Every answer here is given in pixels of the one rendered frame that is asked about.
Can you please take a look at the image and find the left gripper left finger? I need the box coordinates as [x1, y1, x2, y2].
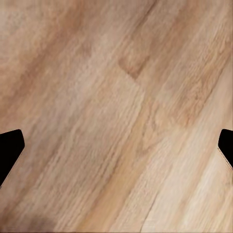
[0, 129, 25, 187]

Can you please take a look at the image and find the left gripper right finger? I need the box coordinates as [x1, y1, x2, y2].
[218, 129, 233, 167]

